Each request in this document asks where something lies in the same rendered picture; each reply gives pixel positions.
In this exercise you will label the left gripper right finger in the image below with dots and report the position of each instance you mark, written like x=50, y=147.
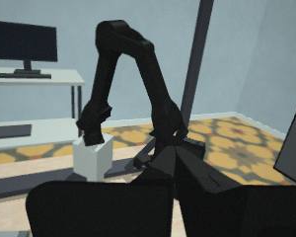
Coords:
x=210, y=206

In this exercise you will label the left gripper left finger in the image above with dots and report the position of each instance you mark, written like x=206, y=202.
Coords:
x=107, y=209

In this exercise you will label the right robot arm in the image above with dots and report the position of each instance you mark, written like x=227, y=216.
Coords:
x=113, y=38

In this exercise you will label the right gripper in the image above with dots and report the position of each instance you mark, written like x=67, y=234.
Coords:
x=144, y=159

